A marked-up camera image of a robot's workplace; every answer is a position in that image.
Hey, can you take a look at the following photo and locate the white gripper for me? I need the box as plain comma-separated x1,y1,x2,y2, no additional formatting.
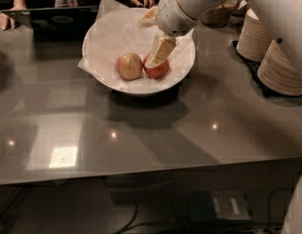
136,0,197,68

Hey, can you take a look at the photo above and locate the yellow-red apple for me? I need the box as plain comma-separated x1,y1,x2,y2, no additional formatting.
116,54,143,81

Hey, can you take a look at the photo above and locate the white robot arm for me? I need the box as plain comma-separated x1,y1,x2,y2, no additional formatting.
137,0,302,78

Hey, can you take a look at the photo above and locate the red apple with sticker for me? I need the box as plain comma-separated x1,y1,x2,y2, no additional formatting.
143,55,170,79

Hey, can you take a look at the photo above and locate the white bowl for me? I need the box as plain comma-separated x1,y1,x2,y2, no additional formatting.
81,7,197,98

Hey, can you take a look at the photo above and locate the person's right hand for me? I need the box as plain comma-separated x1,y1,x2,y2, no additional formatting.
0,14,19,31

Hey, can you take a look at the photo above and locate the white paper liner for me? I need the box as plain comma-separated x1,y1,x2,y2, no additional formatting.
77,0,197,89

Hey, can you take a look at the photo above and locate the glass jar with cereal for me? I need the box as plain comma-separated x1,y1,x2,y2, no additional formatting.
201,5,236,27

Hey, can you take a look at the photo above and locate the rear stack of paper plates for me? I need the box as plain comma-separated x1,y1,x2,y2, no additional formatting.
237,9,272,62

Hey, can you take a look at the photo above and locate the stack of paper plates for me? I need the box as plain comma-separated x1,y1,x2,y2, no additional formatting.
237,9,272,62
257,41,302,97

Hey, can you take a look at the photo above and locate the black laptop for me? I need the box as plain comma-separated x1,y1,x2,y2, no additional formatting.
2,6,98,32

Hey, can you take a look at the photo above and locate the black mat under plates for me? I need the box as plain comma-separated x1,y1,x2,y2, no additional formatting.
239,55,302,98

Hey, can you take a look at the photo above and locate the front stack of paper plates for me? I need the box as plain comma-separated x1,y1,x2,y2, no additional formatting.
257,41,302,97

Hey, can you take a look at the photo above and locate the black power box under table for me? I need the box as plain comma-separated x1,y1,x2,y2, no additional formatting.
187,190,253,223

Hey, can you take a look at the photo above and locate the black cable on floor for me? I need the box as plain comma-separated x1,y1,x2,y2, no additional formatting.
113,187,288,234

